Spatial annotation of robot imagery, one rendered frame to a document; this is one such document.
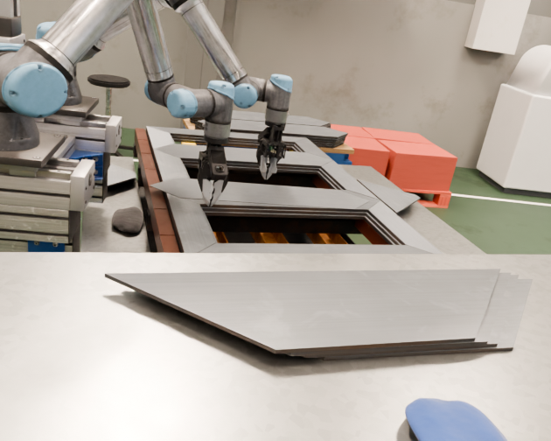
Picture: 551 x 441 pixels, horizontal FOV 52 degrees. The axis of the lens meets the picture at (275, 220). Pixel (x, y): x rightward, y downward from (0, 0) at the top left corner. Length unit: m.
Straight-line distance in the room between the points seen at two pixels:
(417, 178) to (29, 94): 3.75
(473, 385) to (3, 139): 1.10
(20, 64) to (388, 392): 0.95
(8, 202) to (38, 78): 0.35
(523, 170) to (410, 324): 4.99
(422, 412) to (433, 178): 4.13
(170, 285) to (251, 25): 4.84
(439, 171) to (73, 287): 4.11
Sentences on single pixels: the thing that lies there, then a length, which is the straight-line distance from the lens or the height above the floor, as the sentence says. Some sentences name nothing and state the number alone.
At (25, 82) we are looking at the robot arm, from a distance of 1.26.
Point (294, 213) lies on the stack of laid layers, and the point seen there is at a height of 0.83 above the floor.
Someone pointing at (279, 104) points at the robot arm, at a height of 1.12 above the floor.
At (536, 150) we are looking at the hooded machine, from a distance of 5.75.
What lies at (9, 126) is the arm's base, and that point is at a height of 1.09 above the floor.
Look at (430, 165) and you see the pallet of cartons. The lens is 4.68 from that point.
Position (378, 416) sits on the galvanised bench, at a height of 1.05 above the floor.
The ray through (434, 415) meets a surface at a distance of 0.66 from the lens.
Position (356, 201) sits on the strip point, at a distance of 1.92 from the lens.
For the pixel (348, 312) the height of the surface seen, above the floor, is 1.07.
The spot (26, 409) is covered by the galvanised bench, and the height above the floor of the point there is 1.05.
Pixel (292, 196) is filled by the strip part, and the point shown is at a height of 0.85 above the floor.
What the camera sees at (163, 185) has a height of 0.85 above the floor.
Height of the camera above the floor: 1.47
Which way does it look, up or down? 22 degrees down
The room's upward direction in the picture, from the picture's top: 9 degrees clockwise
